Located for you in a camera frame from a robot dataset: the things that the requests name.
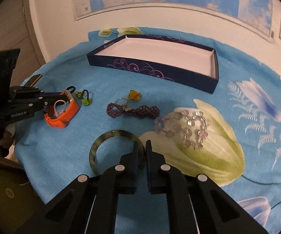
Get pink woven ring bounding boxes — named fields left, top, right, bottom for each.
left=53, top=100, right=67, bottom=117

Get blue floral bed sheet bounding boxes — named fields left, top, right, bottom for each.
left=15, top=27, right=281, bottom=233

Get navy shallow box tray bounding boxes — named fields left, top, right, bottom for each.
left=86, top=34, right=219, bottom=94

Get clear pink flower bracelet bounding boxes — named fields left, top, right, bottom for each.
left=154, top=109, right=211, bottom=152

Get purple beaded bracelet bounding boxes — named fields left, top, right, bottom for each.
left=106, top=102, right=161, bottom=120

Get orange smart watch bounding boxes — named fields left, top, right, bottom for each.
left=44, top=89, right=80, bottom=129

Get wooden wardrobe door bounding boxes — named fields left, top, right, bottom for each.
left=0, top=0, right=45, bottom=85

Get yellow amber ring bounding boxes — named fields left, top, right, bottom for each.
left=126, top=89, right=143, bottom=102

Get brown sleeve left forearm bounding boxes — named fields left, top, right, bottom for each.
left=0, top=156, right=29, bottom=185

